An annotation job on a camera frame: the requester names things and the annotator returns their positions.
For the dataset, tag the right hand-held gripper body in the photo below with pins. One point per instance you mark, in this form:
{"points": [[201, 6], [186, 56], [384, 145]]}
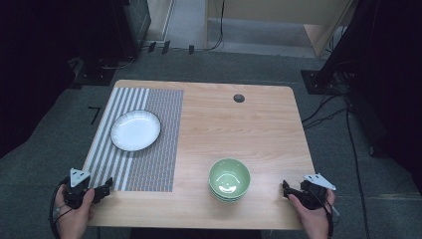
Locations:
{"points": [[313, 194]]}

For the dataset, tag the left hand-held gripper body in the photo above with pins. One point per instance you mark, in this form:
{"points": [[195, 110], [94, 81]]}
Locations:
{"points": [[77, 190]]}

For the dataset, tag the person's right hand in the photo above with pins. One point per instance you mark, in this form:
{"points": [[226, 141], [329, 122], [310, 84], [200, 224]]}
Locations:
{"points": [[313, 222]]}

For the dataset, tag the person's left hand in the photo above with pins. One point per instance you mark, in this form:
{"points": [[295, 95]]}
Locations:
{"points": [[74, 220]]}

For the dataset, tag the green bowl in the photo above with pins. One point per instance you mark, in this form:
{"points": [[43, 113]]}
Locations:
{"points": [[229, 177], [229, 198]]}

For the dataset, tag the white plate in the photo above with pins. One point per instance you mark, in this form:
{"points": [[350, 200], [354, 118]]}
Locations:
{"points": [[135, 130]]}

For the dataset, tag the striped woven placemat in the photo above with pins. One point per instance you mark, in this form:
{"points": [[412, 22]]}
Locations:
{"points": [[156, 139]]}

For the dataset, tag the person's dark clothing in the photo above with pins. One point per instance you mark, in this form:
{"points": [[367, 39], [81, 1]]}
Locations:
{"points": [[195, 234]]}

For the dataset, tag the black stand base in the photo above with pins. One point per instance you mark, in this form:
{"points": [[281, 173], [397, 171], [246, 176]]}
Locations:
{"points": [[323, 82], [94, 74]]}

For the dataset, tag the dark curtain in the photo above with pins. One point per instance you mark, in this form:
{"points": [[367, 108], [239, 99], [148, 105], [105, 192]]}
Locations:
{"points": [[30, 66], [391, 83]]}

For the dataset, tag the black floor tape strip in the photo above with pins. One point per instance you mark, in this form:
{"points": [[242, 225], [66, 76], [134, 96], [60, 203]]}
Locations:
{"points": [[166, 47], [191, 49]]}

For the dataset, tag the black cabinet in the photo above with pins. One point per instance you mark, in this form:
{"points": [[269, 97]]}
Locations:
{"points": [[131, 26]]}

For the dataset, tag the light wooden cabinet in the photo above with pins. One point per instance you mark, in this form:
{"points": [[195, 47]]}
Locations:
{"points": [[282, 11]]}

